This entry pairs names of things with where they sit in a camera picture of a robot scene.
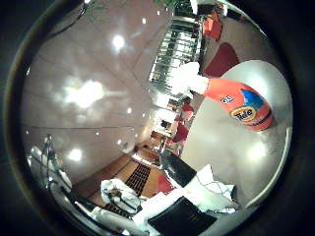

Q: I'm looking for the white cloth with dark lines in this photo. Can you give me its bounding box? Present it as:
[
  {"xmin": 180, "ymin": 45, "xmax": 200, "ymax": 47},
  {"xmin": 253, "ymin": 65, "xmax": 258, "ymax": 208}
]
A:
[{"xmin": 195, "ymin": 163, "xmax": 236, "ymax": 210}]

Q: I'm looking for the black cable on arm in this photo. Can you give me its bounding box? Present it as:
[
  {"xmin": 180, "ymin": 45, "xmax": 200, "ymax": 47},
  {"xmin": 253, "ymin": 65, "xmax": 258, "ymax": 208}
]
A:
[{"xmin": 105, "ymin": 188, "xmax": 143, "ymax": 214}]

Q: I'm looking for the red chair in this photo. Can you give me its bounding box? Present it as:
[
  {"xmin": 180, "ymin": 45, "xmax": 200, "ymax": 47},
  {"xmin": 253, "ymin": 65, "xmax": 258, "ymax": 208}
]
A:
[
  {"xmin": 154, "ymin": 173, "xmax": 175, "ymax": 196},
  {"xmin": 171, "ymin": 122, "xmax": 191, "ymax": 145}
]

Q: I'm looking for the red floor rug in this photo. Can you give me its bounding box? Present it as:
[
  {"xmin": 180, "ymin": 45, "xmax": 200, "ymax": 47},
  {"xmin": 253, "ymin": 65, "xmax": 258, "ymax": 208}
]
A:
[{"xmin": 204, "ymin": 42, "xmax": 240, "ymax": 79}]

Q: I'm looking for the orange spray bottle white trigger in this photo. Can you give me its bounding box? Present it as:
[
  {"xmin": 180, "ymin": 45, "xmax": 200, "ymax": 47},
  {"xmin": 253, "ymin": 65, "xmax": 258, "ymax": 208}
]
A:
[{"xmin": 178, "ymin": 62, "xmax": 275, "ymax": 132}]

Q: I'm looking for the wooden cabinet with dark grille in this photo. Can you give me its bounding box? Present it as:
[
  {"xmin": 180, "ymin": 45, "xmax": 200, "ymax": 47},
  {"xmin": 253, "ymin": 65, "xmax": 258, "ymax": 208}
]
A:
[{"xmin": 86, "ymin": 153, "xmax": 165, "ymax": 200}]

